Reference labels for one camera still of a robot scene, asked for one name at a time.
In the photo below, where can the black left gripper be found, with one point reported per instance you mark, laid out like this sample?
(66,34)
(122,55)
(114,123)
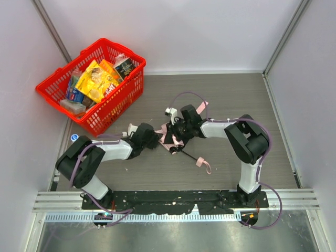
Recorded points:
(153,137)

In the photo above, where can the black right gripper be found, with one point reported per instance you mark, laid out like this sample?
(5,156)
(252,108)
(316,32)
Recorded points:
(173,132)

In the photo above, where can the pink folding umbrella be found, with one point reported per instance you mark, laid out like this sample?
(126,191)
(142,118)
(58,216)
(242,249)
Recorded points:
(193,116)

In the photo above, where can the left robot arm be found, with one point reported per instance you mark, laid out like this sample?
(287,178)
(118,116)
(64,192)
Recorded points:
(81,160)

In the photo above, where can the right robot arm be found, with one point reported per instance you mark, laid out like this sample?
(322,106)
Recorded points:
(248,139)

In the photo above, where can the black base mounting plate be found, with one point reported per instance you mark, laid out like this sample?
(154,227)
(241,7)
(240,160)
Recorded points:
(179,202)

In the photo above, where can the red and white snack packet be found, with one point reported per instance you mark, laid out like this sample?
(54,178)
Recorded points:
(110,89)

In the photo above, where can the black box with gold print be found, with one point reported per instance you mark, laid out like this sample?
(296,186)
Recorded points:
(124,67)

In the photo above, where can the plastic bottle with blue cap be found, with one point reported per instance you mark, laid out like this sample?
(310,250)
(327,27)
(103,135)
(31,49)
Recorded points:
(74,137)

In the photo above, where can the red plastic shopping basket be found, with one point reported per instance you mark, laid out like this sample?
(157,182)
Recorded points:
(98,116)

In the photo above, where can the clear plastic container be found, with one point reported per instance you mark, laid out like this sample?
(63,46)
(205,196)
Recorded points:
(73,107)

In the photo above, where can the yellow snack bag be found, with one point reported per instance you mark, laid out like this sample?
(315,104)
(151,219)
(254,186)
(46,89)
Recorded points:
(94,81)

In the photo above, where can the orange snack box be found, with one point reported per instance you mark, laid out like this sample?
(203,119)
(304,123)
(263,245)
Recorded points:
(108,67)

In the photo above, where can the blue snack packet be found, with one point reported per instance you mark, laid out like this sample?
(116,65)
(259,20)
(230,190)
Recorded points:
(72,93)

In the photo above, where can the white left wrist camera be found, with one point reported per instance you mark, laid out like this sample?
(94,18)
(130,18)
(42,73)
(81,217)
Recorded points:
(132,129)

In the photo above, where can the white slotted cable duct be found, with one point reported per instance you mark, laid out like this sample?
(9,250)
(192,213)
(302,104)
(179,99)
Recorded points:
(135,218)

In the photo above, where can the aluminium frame rail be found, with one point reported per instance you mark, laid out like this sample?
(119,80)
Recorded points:
(70,201)

